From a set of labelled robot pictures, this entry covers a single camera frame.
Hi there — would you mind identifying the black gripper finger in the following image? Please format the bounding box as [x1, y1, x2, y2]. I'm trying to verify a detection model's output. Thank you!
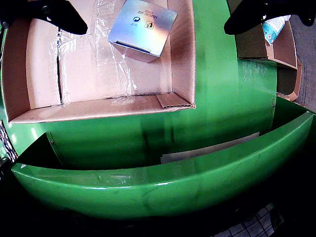
[0, 0, 88, 35]
[224, 0, 316, 35]

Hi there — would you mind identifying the red-brown carton with silver face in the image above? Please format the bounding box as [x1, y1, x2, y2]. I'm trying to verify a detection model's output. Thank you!
[108, 0, 178, 64]

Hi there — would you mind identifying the two-compartment cardboard box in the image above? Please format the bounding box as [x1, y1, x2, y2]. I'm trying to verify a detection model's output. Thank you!
[233, 14, 304, 102]

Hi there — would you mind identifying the shallow cardboard tray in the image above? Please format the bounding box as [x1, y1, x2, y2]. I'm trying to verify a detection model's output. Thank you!
[1, 0, 197, 124]

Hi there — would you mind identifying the flattened printed carton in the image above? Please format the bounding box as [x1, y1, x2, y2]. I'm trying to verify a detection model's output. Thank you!
[0, 119, 19, 163]

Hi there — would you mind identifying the green metal shelf unit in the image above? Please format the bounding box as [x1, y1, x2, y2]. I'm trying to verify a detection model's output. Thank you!
[11, 95, 316, 223]

